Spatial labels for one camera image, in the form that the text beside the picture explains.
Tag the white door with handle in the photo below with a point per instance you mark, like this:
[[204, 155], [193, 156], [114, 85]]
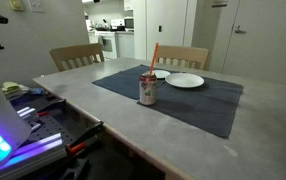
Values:
[[257, 47]]

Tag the small white plate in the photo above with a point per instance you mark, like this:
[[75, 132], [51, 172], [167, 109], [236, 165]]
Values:
[[161, 74]]

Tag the left wooden chair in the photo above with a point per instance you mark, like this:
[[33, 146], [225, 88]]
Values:
[[77, 56]]

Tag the white kitchen stove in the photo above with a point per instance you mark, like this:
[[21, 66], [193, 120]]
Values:
[[107, 40]]

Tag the yellow green cloth stack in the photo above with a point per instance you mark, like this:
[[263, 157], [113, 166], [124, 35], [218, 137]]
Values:
[[12, 89]]

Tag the aluminium rail frame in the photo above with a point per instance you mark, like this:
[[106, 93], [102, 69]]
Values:
[[33, 156]]

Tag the pink soda can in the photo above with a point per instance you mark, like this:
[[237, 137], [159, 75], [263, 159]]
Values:
[[147, 89]]

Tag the microwave oven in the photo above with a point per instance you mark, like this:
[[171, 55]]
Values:
[[129, 23]]

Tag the orange drinking straw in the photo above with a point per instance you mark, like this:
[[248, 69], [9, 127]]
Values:
[[153, 58]]

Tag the wooden chair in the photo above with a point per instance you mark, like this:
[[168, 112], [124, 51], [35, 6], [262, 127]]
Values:
[[77, 56], [187, 57]]

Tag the black orange clamp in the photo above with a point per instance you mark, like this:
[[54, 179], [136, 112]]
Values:
[[79, 144]]

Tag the right wooden chair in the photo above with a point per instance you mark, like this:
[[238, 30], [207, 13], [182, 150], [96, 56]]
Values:
[[187, 57]]

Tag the large white plate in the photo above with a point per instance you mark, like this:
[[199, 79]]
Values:
[[184, 80]]

